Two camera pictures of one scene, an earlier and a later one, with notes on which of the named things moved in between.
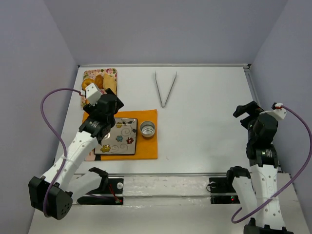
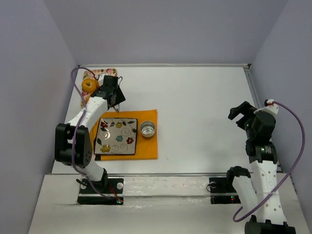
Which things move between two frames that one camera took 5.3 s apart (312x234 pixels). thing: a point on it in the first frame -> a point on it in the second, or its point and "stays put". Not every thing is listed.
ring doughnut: x=87 y=82 stays put
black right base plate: x=223 y=185 stays put
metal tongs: x=163 y=106 -> x=119 y=96
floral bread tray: x=92 y=74 stays put
